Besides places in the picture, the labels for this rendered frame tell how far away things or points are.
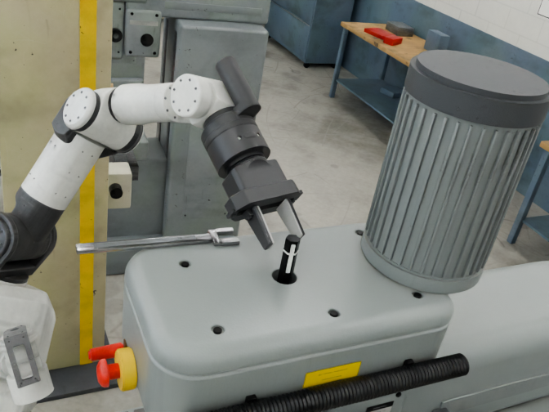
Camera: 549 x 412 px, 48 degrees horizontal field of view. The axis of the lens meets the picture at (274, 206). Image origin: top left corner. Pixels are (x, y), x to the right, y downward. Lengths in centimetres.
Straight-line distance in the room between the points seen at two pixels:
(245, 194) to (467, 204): 31
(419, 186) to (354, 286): 18
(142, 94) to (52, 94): 150
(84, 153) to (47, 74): 137
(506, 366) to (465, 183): 45
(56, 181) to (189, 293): 42
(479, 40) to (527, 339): 562
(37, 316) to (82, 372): 212
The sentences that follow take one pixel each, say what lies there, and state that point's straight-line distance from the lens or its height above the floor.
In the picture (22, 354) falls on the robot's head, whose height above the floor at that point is 165.
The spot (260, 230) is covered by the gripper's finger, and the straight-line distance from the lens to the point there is 88.
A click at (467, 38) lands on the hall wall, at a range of 682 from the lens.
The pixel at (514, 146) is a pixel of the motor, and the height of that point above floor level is 214.
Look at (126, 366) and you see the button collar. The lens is 91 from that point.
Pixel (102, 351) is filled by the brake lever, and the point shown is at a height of 171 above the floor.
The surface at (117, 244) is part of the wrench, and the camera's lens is 93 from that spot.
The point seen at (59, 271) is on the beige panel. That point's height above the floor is 64.
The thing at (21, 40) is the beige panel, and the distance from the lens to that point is 247.
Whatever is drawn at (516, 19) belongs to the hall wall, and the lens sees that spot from 640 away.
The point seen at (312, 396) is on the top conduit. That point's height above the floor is 181.
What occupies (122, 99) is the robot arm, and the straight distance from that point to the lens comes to 110.
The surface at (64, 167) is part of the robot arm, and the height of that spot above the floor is 188.
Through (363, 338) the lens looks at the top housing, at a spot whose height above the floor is 187.
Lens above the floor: 243
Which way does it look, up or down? 30 degrees down
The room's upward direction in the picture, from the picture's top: 10 degrees clockwise
